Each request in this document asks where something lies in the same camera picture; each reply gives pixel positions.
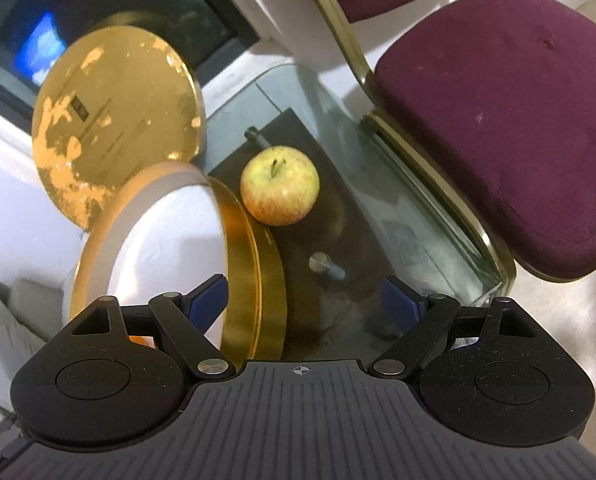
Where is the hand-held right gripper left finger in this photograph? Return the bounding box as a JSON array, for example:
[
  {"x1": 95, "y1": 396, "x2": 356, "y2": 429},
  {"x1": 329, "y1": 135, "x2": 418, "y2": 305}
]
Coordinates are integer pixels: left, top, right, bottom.
[{"x1": 70, "y1": 274, "x2": 235, "y2": 380}]

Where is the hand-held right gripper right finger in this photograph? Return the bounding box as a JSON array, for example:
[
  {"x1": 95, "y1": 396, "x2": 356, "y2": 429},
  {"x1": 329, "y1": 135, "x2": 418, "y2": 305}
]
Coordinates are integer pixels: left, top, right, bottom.
[{"x1": 370, "y1": 276, "x2": 536, "y2": 378}]

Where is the gold round gift box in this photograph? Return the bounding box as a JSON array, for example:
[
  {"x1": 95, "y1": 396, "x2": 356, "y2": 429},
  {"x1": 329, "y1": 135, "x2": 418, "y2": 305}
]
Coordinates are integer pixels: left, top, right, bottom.
[{"x1": 63, "y1": 161, "x2": 286, "y2": 361}]

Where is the yellow-red apple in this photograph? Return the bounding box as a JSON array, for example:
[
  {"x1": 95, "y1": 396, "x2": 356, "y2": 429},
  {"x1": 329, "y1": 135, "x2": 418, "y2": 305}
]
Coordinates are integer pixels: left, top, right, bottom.
[{"x1": 240, "y1": 146, "x2": 321, "y2": 226}]

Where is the glass desktop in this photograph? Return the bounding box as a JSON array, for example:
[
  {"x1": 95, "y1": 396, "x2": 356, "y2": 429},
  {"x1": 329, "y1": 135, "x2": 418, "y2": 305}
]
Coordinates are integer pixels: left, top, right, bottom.
[{"x1": 200, "y1": 64, "x2": 516, "y2": 356}]

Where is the white foam box insert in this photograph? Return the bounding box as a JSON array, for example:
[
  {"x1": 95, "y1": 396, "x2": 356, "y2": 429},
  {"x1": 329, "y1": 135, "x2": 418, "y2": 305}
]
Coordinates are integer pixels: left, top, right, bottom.
[{"x1": 63, "y1": 180, "x2": 229, "y2": 351}]

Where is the gold round box lid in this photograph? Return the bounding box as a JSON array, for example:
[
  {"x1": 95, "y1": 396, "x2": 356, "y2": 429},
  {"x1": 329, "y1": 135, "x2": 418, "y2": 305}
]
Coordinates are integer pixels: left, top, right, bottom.
[{"x1": 32, "y1": 27, "x2": 204, "y2": 232}]

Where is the maroon padded chair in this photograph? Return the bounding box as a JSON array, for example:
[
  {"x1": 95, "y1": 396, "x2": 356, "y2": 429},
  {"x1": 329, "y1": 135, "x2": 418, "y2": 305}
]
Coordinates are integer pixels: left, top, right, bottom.
[{"x1": 288, "y1": 0, "x2": 596, "y2": 282}]

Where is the dark table base plate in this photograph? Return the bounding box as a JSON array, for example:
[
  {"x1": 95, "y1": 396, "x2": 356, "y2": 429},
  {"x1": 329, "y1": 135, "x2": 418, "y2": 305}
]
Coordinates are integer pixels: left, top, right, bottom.
[{"x1": 210, "y1": 107, "x2": 396, "y2": 348}]

